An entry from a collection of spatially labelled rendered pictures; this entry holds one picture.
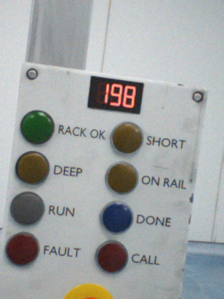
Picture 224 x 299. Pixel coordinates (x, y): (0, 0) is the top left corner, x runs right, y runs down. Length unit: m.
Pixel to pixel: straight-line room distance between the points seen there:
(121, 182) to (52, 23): 0.17
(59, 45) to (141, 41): 3.94
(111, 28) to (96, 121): 3.94
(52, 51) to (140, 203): 0.17
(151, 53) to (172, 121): 4.01
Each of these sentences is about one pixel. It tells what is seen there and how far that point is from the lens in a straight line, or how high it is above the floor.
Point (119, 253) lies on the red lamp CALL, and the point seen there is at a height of 0.93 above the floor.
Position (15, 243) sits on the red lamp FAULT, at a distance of 0.48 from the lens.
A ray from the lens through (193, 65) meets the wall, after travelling 4.62.
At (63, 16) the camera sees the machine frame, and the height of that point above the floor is 1.14.
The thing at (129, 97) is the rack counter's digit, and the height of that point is 1.07.
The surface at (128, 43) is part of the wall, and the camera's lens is 4.44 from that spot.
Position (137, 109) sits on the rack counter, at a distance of 0.48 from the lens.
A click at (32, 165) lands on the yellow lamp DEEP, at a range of 0.47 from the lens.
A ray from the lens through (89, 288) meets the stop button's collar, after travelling 0.50.
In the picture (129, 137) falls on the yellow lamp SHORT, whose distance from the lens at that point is 0.47.
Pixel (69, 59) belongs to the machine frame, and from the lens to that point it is 0.54.
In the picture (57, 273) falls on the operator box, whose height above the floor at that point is 0.90.
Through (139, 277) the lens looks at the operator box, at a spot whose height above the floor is 0.91.
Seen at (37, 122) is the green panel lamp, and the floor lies 1.03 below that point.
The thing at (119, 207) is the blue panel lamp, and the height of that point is 0.97.
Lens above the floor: 1.04
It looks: 3 degrees down
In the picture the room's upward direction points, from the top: 7 degrees clockwise
